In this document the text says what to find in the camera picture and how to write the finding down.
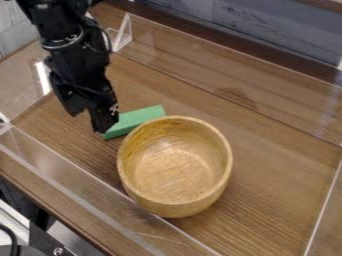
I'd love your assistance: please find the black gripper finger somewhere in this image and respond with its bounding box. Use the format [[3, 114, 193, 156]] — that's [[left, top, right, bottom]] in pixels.
[[87, 103, 119, 134], [51, 78, 90, 116]]

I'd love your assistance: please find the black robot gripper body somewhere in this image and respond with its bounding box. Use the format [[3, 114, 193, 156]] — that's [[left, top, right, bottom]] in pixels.
[[43, 43, 117, 107]]

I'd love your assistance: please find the green rectangular block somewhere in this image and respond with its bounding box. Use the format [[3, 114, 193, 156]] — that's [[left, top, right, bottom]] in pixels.
[[102, 105, 166, 140]]

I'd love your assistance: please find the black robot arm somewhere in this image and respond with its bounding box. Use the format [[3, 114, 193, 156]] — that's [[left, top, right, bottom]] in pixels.
[[15, 0, 119, 133]]

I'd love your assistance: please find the brown wooden bowl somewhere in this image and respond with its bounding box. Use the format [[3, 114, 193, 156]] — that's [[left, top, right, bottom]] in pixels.
[[117, 116, 234, 218]]

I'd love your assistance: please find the clear acrylic corner bracket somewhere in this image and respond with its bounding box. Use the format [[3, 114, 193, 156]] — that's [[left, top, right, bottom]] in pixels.
[[106, 14, 133, 53]]

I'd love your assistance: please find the clear acrylic tray wall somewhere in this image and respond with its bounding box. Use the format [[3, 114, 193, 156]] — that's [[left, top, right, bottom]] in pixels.
[[0, 123, 215, 256]]

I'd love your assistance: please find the black cable lower left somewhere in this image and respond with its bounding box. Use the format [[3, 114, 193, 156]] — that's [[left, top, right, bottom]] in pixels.
[[0, 223, 20, 256]]

